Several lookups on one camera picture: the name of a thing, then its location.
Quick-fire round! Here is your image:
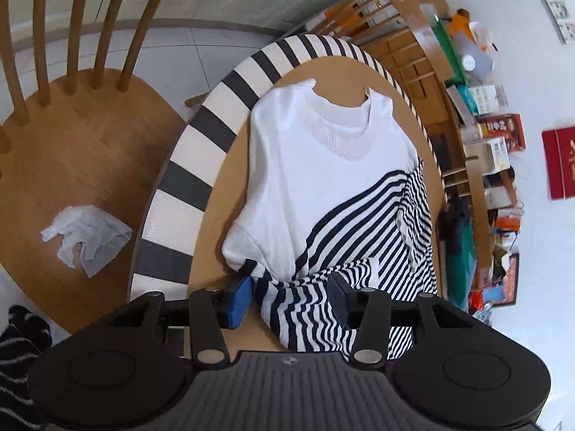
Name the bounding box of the left wooden chair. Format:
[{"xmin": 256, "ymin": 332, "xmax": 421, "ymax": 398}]
[{"xmin": 1, "ymin": 0, "xmax": 184, "ymax": 332}]

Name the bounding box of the green blue knit sweater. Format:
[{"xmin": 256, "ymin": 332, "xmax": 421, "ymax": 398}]
[{"xmin": 438, "ymin": 195, "xmax": 478, "ymax": 312}]

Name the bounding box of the striped white navy sweater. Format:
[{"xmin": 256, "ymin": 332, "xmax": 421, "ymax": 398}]
[{"xmin": 222, "ymin": 80, "xmax": 437, "ymax": 355}]

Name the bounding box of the wooden side cabinet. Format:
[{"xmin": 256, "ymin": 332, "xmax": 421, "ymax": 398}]
[{"xmin": 358, "ymin": 0, "xmax": 518, "ymax": 279}]

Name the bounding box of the crumpled white tissue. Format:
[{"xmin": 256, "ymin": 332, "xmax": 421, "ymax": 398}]
[{"xmin": 40, "ymin": 205, "xmax": 133, "ymax": 278}]

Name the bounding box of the right wooden chair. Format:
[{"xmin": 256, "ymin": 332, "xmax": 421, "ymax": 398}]
[{"xmin": 310, "ymin": 0, "xmax": 455, "ymax": 82}]

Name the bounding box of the red booklet on wall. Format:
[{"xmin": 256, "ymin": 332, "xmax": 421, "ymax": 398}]
[{"xmin": 542, "ymin": 126, "xmax": 575, "ymax": 199}]

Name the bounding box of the wooden chair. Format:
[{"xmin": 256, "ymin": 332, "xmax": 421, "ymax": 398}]
[
  {"xmin": 1, "ymin": 0, "xmax": 184, "ymax": 332},
  {"xmin": 310, "ymin": 0, "xmax": 455, "ymax": 82}
]

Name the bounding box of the green plastic bin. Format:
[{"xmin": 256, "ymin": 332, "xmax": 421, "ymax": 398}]
[{"xmin": 432, "ymin": 19, "xmax": 468, "ymax": 86}]

